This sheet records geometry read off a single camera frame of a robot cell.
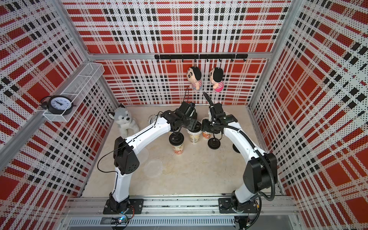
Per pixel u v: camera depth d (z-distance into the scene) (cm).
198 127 83
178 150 85
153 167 88
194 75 91
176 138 80
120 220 69
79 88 80
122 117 91
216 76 94
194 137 90
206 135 95
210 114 78
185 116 67
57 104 64
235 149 95
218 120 60
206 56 88
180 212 73
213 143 97
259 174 43
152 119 106
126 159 49
